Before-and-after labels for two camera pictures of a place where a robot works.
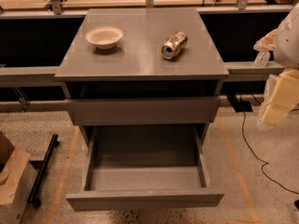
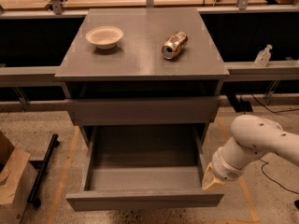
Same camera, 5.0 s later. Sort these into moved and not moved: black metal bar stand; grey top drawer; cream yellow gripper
Moved: cream yellow gripper
Not moved: grey top drawer; black metal bar stand
